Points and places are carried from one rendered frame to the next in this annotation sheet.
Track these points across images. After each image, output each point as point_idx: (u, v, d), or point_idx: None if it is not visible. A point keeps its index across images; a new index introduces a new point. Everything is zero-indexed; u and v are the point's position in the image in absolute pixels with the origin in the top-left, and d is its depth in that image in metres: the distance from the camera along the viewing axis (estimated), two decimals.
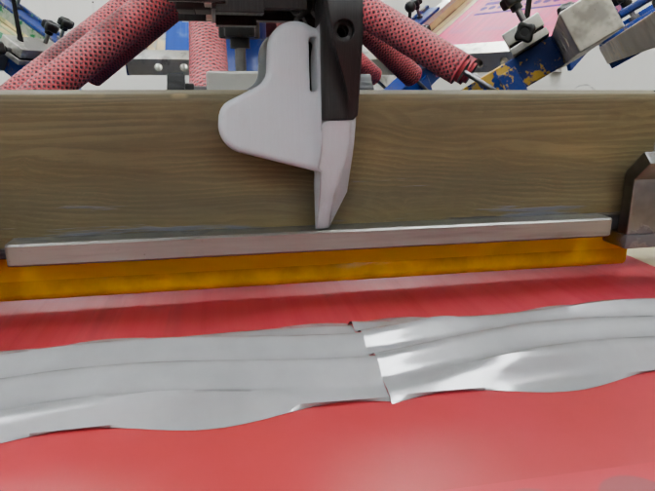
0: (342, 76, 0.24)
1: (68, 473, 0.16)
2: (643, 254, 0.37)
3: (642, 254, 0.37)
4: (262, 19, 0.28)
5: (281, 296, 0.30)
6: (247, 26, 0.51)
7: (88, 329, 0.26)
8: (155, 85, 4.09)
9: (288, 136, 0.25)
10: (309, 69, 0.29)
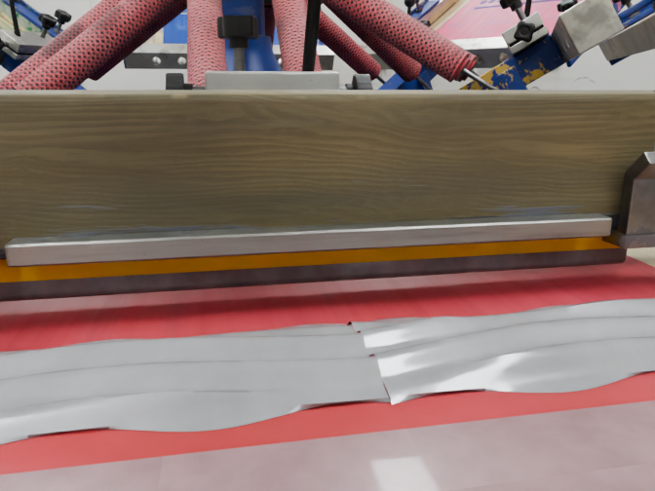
0: None
1: (67, 475, 0.16)
2: (642, 254, 0.37)
3: (641, 254, 0.37)
4: None
5: (280, 296, 0.30)
6: (246, 26, 0.51)
7: (87, 330, 0.26)
8: (153, 75, 4.06)
9: None
10: None
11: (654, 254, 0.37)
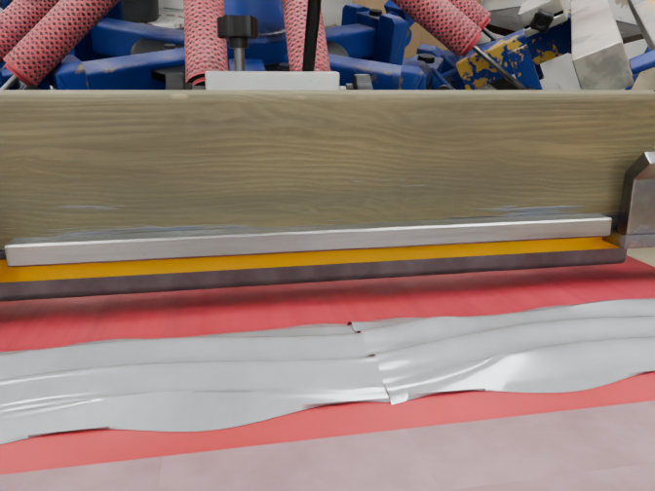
0: None
1: (67, 475, 0.16)
2: (642, 254, 0.37)
3: (641, 254, 0.37)
4: None
5: (280, 296, 0.30)
6: (246, 26, 0.51)
7: (87, 330, 0.26)
8: None
9: None
10: None
11: (654, 254, 0.37)
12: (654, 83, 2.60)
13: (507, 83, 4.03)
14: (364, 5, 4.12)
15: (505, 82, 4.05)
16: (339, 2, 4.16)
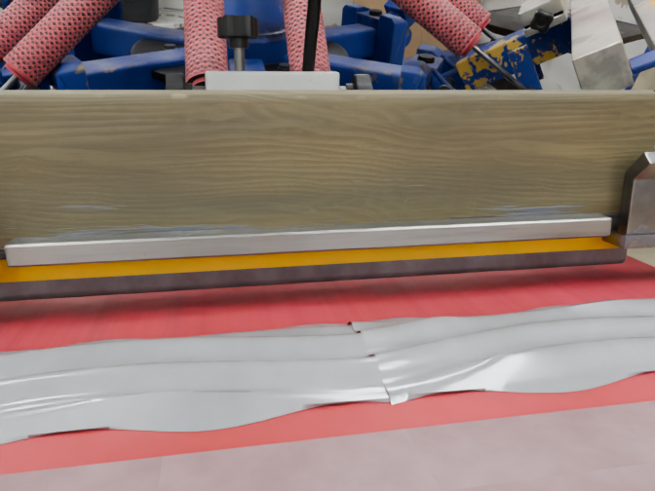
0: None
1: (67, 475, 0.16)
2: (642, 254, 0.37)
3: (641, 254, 0.37)
4: None
5: (280, 296, 0.30)
6: (246, 26, 0.51)
7: (87, 330, 0.26)
8: None
9: None
10: None
11: (654, 254, 0.37)
12: (654, 83, 2.60)
13: (507, 83, 4.03)
14: (364, 5, 4.12)
15: (505, 82, 4.05)
16: (339, 2, 4.16)
